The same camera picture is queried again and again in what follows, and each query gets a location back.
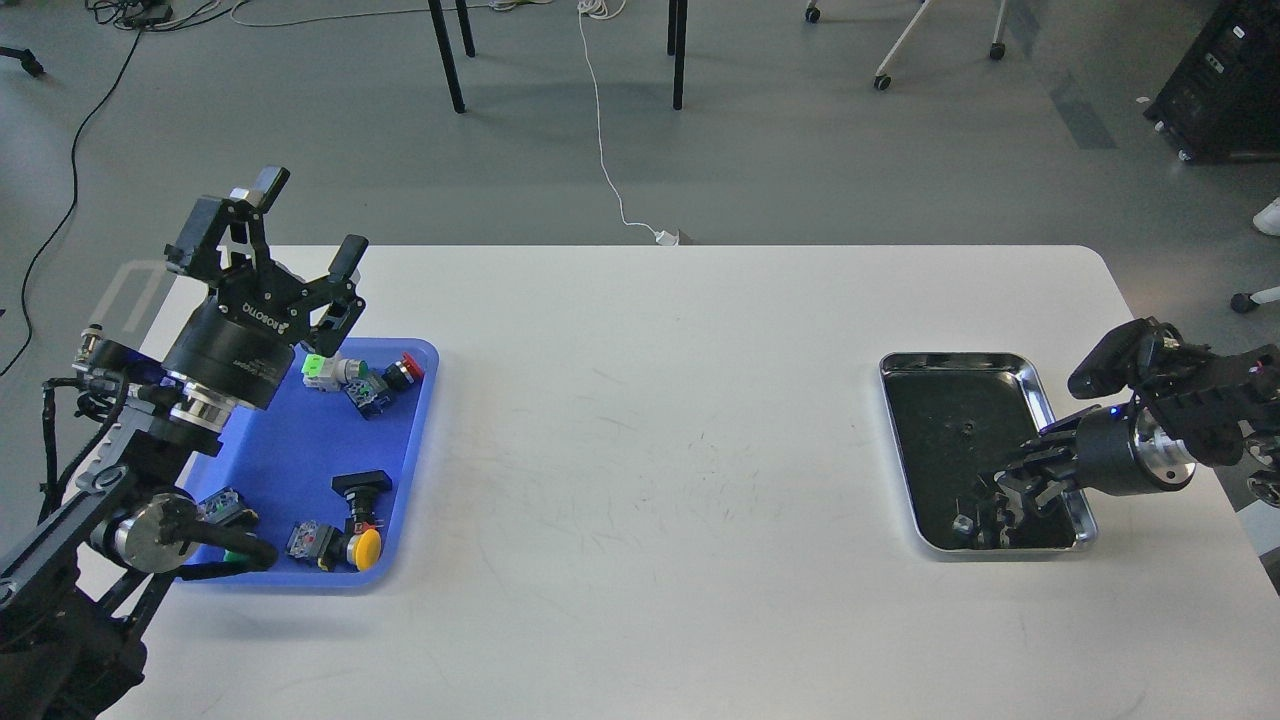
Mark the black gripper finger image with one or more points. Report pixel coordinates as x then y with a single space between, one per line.
1050 458
1031 496
223 244
339 282

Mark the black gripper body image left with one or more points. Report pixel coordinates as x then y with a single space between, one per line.
239 342

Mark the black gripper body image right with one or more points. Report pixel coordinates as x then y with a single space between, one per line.
1120 450

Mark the silver metal tray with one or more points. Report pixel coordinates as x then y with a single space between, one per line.
957 418

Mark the blue plastic tray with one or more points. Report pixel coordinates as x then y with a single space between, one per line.
282 461

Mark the black equipment case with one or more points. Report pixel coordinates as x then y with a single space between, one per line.
1221 104

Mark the white rolling chair base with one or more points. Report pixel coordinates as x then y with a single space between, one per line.
923 26

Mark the white green terminal switch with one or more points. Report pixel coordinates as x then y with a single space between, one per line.
332 374

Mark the red push button switch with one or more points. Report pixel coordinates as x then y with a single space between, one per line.
403 373

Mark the black push button switch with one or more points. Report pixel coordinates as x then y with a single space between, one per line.
361 491

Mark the blue contact block switch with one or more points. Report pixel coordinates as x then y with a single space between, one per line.
306 542

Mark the yellow push button switch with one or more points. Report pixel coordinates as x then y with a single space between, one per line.
361 550

